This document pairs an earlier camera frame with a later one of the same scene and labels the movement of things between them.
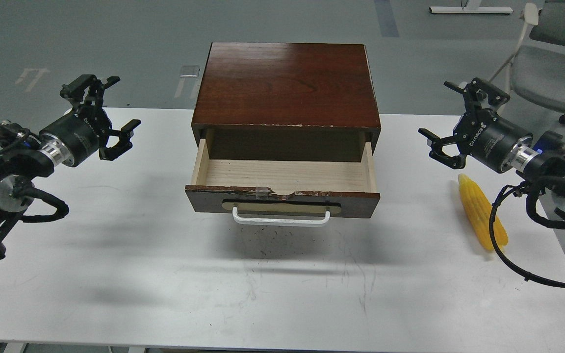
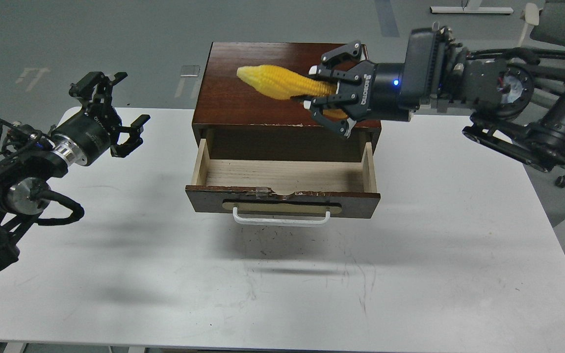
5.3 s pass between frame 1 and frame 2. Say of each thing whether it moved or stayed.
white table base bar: stayed
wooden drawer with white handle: stayed
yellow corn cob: moved
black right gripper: moved
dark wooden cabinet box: stayed
